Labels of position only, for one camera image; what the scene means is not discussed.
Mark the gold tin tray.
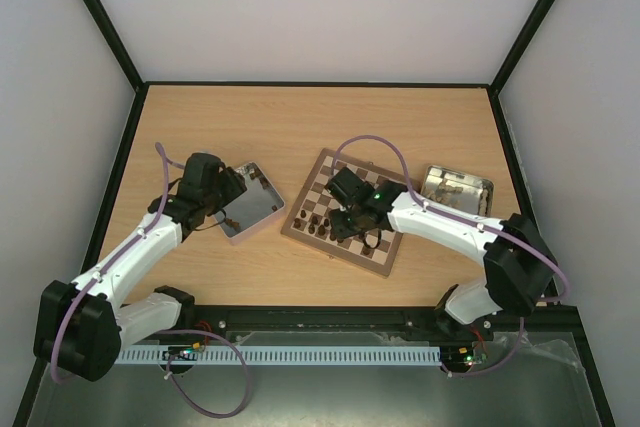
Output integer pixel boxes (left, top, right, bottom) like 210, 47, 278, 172
419, 163, 496, 216

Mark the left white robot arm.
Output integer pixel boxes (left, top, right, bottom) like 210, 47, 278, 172
34, 153, 246, 383

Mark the pink tin tray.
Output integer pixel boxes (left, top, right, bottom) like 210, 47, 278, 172
215, 162, 286, 245

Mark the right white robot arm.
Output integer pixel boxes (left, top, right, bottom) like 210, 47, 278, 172
325, 167, 556, 339

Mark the black frame rail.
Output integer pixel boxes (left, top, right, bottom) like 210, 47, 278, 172
49, 302, 581, 343

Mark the light blue cable duct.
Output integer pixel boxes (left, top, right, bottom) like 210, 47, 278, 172
116, 345, 441, 367

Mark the pile of dark chess pieces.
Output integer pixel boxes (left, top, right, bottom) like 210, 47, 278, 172
226, 169, 279, 233

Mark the wooden chess board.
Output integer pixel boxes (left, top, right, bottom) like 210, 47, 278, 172
281, 148, 404, 278

